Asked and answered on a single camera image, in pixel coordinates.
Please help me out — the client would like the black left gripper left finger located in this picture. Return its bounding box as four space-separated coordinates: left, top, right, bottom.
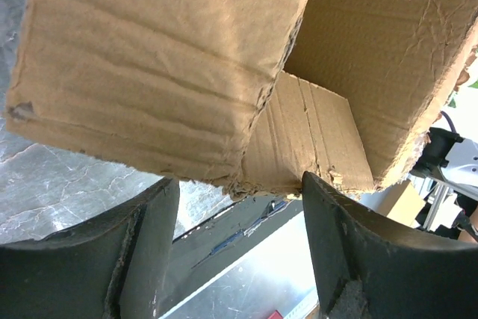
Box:
1 179 180 318

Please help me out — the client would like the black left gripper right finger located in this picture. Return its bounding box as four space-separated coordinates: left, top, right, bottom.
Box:
302 172 477 318

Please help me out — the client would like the brown cardboard express box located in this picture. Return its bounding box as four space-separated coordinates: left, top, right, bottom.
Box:
5 0 477 198

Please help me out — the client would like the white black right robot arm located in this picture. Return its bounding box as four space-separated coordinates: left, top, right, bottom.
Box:
410 111 477 200

